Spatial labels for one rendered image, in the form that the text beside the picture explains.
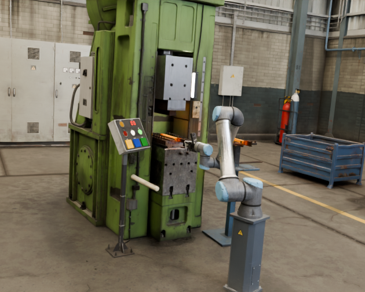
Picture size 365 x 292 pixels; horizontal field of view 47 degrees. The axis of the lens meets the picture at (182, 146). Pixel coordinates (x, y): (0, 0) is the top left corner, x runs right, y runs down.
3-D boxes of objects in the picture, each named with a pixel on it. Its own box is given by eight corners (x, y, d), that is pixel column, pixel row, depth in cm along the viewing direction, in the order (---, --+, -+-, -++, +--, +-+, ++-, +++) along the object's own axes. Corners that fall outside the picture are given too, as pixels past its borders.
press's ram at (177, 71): (197, 101, 410) (200, 58, 404) (163, 99, 389) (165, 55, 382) (174, 97, 444) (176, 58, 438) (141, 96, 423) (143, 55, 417)
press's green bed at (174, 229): (191, 237, 428) (194, 192, 420) (159, 243, 407) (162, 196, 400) (163, 219, 473) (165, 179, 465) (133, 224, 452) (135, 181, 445)
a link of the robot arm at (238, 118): (245, 103, 334) (222, 161, 381) (230, 103, 330) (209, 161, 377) (249, 114, 326) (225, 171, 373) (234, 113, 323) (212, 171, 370)
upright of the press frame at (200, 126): (201, 227, 459) (218, 6, 422) (181, 230, 444) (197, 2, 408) (179, 214, 495) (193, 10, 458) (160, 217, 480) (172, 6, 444)
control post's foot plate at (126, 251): (136, 254, 379) (137, 244, 377) (113, 258, 366) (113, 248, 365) (125, 245, 396) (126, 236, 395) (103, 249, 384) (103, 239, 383)
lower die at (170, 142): (182, 147, 410) (183, 138, 408) (164, 148, 399) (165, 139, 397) (160, 140, 444) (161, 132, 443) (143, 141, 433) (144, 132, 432)
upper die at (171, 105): (185, 110, 404) (186, 100, 403) (167, 110, 393) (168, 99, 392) (162, 106, 439) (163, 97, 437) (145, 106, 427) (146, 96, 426)
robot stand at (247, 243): (262, 290, 328) (270, 215, 318) (245, 299, 312) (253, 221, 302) (239, 280, 343) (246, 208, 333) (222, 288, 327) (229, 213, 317)
